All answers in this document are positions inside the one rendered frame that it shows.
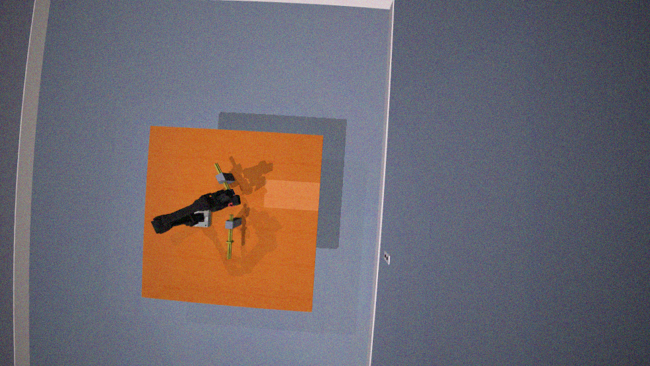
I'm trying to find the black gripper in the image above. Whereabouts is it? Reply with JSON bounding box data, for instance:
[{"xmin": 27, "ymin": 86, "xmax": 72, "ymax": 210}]
[{"xmin": 211, "ymin": 195, "xmax": 241, "ymax": 212}]

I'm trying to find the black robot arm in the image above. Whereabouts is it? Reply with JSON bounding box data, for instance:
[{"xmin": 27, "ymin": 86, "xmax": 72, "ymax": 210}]
[{"xmin": 151, "ymin": 190, "xmax": 233, "ymax": 234}]

